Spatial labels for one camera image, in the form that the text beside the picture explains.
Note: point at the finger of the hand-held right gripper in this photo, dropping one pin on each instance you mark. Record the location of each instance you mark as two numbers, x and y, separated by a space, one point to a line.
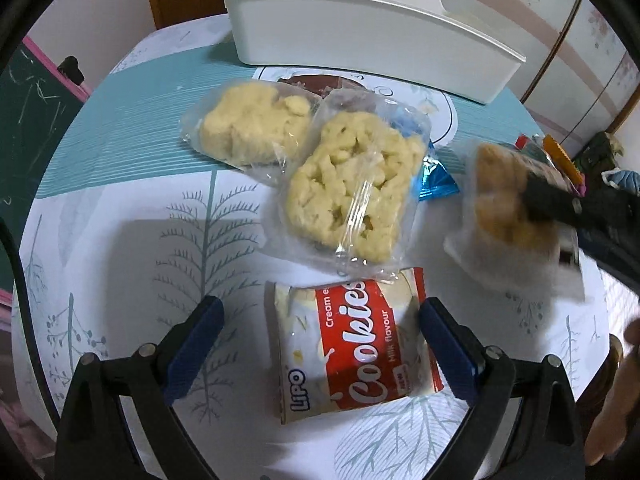
550 197

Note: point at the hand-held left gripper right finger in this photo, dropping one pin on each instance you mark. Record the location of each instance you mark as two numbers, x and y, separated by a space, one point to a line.
445 355

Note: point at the wooden chair frame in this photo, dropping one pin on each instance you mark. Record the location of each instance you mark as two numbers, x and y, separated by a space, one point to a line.
602 420

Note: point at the white plastic bin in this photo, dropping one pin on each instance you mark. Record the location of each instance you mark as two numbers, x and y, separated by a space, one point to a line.
350 30

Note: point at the dark red clear packet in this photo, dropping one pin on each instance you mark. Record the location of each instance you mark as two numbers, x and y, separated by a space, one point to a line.
522 142

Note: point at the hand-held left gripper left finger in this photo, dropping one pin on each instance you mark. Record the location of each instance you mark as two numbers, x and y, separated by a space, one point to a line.
192 355

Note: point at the pink framed chalkboard easel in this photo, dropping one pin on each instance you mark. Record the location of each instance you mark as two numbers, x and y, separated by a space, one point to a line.
30 110

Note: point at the blue foil snack wrapper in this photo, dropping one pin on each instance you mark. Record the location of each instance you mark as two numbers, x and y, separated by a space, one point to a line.
435 180

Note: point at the green bag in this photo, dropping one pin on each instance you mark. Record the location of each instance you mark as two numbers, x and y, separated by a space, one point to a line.
600 152

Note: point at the floral sliding wardrobe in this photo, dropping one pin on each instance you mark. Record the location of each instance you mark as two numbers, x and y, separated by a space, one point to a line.
575 60

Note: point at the red white cookie packet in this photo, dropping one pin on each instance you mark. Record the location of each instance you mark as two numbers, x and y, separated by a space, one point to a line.
360 360

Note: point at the black easel clamp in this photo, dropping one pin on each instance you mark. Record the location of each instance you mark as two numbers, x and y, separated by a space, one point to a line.
75 75

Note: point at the blue white towel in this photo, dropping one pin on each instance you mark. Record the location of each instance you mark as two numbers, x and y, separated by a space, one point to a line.
622 180

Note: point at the orange white snack packet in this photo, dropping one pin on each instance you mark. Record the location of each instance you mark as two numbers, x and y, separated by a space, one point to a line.
562 157

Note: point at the orange cake packet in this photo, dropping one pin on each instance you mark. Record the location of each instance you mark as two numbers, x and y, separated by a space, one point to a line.
500 210

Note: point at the brown patterned snack packet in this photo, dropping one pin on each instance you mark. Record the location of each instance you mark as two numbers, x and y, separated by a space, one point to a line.
320 82

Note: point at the yellow puffed snack packet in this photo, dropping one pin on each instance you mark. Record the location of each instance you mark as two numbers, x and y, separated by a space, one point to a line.
330 185
245 120

